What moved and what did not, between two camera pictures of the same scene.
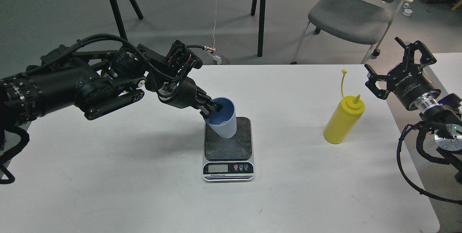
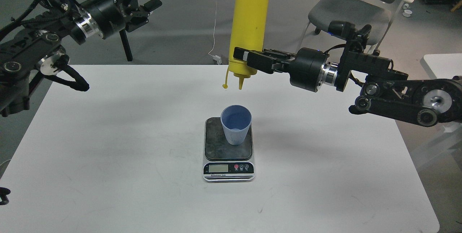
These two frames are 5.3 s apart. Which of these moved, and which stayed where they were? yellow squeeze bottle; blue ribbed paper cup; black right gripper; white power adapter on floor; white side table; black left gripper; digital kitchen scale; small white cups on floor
Moved: black right gripper; black left gripper; blue ribbed paper cup; yellow squeeze bottle
Stayed: white side table; small white cups on floor; white power adapter on floor; digital kitchen scale
